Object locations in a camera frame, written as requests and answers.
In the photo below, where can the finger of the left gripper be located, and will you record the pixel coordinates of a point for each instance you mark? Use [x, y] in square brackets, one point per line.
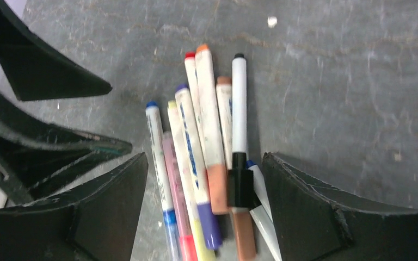
[39, 158]
[37, 71]

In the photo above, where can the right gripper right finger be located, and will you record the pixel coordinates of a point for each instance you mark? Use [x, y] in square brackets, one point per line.
[315, 220]

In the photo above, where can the black capped pen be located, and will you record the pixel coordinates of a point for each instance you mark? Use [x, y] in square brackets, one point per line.
[240, 178]

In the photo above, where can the orange capped pen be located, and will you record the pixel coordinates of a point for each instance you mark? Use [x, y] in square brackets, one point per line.
[212, 140]

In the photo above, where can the brown capped white pen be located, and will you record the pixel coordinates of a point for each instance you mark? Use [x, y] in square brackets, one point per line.
[242, 223]

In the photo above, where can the violet capped white pen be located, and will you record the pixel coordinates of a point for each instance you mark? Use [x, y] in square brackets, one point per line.
[210, 227]

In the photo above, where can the yellow capped white pen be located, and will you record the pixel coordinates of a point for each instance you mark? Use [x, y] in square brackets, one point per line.
[202, 252]

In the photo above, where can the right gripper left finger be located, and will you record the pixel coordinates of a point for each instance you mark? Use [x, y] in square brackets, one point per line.
[96, 220]

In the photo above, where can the red tipped white pen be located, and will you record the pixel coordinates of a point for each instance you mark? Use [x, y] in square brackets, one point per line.
[190, 67]

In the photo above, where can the blue capped white pen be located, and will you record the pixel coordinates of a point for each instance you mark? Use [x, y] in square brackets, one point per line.
[169, 217]

